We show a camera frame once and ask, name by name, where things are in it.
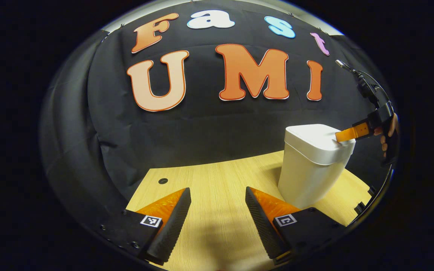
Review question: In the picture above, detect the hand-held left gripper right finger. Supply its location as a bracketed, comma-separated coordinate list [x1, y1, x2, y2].
[245, 186, 347, 264]

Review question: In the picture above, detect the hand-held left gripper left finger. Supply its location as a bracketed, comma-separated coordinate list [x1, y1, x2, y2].
[100, 187, 192, 265]

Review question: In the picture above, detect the white desktop garbage bin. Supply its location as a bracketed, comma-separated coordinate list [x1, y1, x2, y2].
[277, 124, 356, 210]

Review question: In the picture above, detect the wooden desktop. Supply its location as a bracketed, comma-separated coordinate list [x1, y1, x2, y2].
[126, 151, 377, 271]

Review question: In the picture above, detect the black backdrop cloth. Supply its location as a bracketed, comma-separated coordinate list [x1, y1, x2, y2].
[39, 0, 394, 211]

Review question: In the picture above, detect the thin black cable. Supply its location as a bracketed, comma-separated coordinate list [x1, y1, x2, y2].
[353, 69, 393, 104]

